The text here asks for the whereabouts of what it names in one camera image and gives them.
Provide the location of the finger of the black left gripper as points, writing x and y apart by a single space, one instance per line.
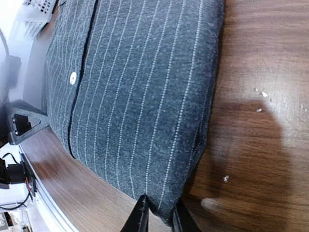
24 120

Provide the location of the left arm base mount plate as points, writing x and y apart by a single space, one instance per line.
17 173

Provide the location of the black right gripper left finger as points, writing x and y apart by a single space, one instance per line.
138 220

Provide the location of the black pinstriped long sleeve shirt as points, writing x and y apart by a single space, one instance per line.
128 87

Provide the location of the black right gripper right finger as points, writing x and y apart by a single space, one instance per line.
182 220

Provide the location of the white plastic laundry basket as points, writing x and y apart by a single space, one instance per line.
31 18

